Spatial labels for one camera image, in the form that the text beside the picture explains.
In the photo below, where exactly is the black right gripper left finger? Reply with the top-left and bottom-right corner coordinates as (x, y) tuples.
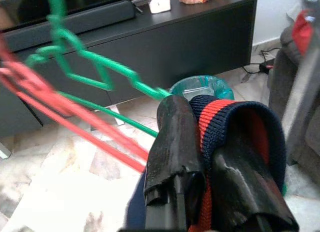
(143, 94), (208, 232)

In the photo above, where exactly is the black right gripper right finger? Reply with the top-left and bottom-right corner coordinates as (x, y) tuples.
(207, 151), (300, 232)

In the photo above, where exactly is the navy shirt red striped collar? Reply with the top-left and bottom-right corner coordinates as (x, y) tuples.
(124, 94), (288, 232)

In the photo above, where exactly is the green plastic hanger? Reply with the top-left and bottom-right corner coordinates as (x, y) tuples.
(24, 0), (173, 140)

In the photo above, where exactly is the red plastic hanger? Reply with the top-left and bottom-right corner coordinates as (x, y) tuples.
(0, 34), (151, 174)

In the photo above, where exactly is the orange bin teal bag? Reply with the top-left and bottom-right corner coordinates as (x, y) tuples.
(168, 75), (235, 102)

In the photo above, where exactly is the black TV cabinet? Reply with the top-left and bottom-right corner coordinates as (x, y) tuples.
(0, 0), (258, 159)

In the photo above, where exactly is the grey fabric sofa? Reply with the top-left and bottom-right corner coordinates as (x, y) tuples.
(267, 24), (320, 165)

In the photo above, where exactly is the silver metal clothes rack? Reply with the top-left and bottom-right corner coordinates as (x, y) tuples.
(282, 0), (320, 165)

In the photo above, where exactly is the white tissue box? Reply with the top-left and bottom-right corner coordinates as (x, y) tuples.
(149, 0), (173, 15)

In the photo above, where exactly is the red cushion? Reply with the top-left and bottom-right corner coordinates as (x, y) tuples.
(291, 9), (316, 57)

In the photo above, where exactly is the black television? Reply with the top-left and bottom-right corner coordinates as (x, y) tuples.
(0, 0), (153, 32)

